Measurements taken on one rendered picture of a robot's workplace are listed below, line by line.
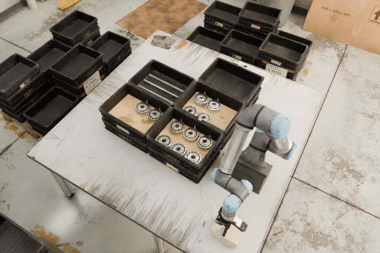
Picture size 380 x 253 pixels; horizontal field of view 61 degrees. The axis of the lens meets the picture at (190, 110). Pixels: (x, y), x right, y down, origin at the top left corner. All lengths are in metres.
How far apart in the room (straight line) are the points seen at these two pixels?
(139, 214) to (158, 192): 0.17
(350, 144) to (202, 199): 1.85
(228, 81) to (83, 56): 1.50
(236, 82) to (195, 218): 1.05
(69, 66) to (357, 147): 2.82
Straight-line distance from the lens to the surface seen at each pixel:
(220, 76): 2.53
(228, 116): 2.27
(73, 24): 3.76
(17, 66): 3.44
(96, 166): 2.25
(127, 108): 2.33
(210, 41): 3.73
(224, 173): 1.72
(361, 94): 4.00
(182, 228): 2.01
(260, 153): 2.03
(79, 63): 3.26
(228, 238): 1.93
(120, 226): 2.80
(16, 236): 2.45
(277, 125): 1.56
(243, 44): 3.56
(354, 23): 4.52
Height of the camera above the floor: 2.60
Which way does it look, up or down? 51 degrees down
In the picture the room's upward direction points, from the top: 2 degrees clockwise
